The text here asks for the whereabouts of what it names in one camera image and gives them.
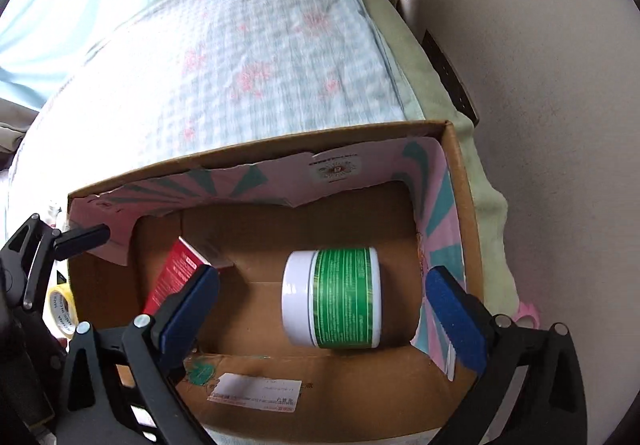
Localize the pink ring toy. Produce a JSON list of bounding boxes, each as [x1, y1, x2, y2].
[[513, 301, 540, 329]]

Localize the yellow tape roll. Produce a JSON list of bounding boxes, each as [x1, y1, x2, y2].
[[48, 283, 79, 339]]

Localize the red medicine box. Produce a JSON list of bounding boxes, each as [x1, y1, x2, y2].
[[143, 236, 234, 315]]

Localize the brown left curtain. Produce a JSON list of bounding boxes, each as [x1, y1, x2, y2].
[[0, 98, 38, 170]]

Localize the cardboard box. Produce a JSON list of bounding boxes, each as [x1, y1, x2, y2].
[[68, 121, 483, 444]]

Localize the green label white jar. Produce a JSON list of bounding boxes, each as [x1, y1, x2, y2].
[[281, 247, 383, 350]]

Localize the light blue hanging cloth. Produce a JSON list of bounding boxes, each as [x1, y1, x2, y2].
[[1, 0, 155, 110]]

